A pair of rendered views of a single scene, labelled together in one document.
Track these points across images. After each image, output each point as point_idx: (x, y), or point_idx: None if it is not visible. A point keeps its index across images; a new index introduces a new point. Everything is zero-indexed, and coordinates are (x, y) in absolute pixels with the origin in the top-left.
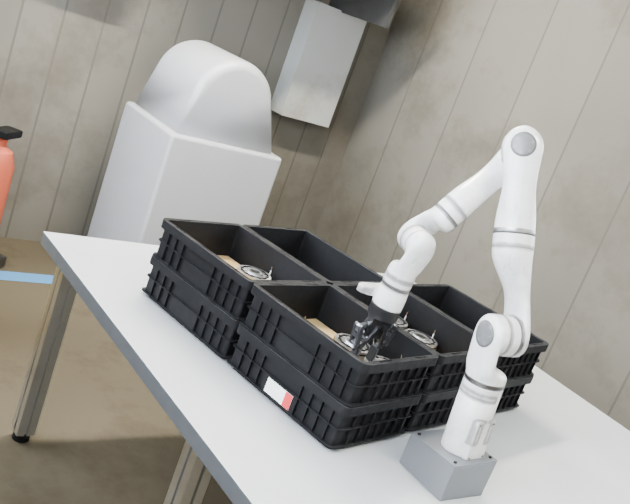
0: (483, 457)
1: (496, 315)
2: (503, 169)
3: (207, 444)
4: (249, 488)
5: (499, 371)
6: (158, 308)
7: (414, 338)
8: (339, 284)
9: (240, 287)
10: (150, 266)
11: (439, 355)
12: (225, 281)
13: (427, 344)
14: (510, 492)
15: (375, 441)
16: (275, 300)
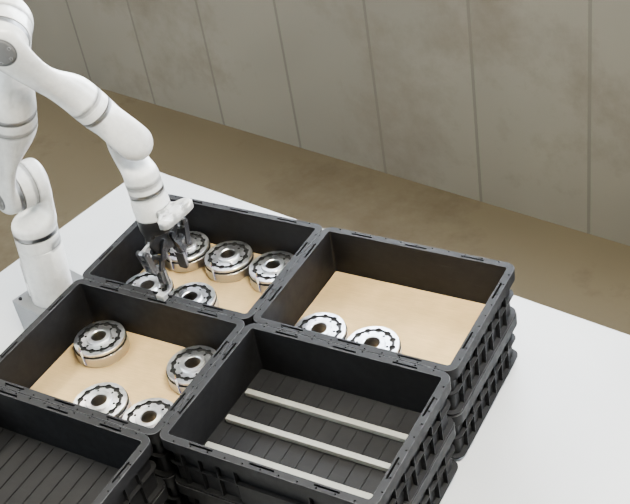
0: (28, 295)
1: (31, 159)
2: (31, 42)
3: (285, 216)
4: (235, 204)
5: (20, 215)
6: None
7: (113, 286)
8: (235, 330)
9: (341, 245)
10: (582, 436)
11: (80, 279)
12: (367, 255)
13: (89, 389)
14: None
15: None
16: (284, 217)
